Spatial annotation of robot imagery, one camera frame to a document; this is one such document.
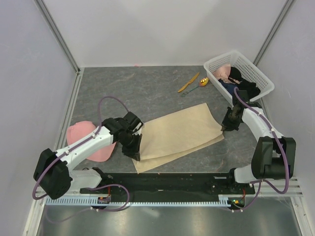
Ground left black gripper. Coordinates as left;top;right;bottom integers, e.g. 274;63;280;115
118;133;142;161

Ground aluminium front rail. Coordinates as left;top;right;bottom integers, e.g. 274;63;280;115
34;175;304;197

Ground white slotted cable duct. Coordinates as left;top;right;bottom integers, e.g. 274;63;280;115
45;195;236;207

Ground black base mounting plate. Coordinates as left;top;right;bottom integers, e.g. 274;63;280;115
79;173;254;197

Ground navy cloth in basket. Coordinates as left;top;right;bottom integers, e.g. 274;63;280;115
218;80;239;100

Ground yellow plastic knife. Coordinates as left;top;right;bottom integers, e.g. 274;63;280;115
178;72;200;93

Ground black clothes in basket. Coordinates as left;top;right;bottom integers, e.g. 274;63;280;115
228;67;261;99

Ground pink cloth in basket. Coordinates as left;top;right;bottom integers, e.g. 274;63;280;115
212;64;231;83

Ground left aluminium frame post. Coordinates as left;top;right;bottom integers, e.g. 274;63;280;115
34;0;82;74

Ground beige cloth napkin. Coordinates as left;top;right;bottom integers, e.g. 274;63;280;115
133;103;224;173

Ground white plastic basket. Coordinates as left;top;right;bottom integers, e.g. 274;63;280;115
204;51;275;104

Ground colourful spoon green handle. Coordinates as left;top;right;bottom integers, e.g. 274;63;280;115
181;77;209;97

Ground aluminium frame post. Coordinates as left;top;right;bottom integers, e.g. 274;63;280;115
253;0;295;66
34;0;82;74

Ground right aluminium frame post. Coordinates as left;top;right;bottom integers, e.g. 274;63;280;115
253;0;295;66

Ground pink baseball cap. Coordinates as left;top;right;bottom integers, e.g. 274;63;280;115
66;121;116;162

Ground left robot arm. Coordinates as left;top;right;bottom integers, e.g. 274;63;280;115
33;112;144;200

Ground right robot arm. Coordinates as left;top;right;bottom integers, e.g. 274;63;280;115
221;88;296;194

